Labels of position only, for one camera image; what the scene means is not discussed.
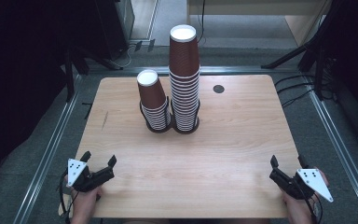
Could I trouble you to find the black tripod stand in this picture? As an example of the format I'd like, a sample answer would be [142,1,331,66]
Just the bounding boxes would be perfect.
[260,0,339,101]

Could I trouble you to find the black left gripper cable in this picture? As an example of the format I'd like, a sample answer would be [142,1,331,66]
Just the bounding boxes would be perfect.
[56,170,76,224]

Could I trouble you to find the person's left hand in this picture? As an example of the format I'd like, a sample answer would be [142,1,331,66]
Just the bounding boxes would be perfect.
[70,185,104,224]

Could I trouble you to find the aluminium floor rail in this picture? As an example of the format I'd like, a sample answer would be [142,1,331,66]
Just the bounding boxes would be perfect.
[304,76,358,224]
[12,74,83,224]

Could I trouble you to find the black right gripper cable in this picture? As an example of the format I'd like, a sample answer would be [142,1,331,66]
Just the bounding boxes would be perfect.
[304,186,324,224]

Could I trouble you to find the black wire cup holder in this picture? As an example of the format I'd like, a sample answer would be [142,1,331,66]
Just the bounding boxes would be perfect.
[171,99,201,135]
[139,96,172,134]

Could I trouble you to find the black hanging cable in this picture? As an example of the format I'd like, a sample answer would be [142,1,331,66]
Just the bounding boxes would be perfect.
[197,0,207,45]

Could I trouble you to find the person's right hand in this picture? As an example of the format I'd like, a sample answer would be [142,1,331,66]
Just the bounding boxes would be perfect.
[282,191,322,224]

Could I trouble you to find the white floor cable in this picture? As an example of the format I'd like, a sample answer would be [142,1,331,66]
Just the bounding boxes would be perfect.
[113,42,139,69]

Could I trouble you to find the black floor cables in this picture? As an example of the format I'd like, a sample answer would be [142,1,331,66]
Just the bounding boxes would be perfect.
[273,74,317,109]

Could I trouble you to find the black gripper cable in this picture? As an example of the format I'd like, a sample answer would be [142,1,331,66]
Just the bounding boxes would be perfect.
[304,186,324,224]
[56,170,76,224]

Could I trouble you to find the black stand legs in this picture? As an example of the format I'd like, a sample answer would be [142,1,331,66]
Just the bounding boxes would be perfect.
[62,46,125,103]

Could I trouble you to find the dark cabinet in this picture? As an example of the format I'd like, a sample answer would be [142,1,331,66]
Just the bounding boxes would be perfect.
[94,0,136,61]

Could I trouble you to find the stack of brown paper cups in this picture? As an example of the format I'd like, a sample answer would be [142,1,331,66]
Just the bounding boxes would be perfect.
[168,23,201,133]
[136,69,172,132]

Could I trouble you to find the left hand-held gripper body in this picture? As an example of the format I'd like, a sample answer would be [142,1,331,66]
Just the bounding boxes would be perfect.
[62,158,117,193]

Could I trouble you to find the white desk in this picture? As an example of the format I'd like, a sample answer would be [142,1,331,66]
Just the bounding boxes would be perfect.
[186,0,334,48]

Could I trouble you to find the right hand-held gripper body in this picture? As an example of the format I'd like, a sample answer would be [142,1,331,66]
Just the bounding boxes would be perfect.
[268,167,335,203]

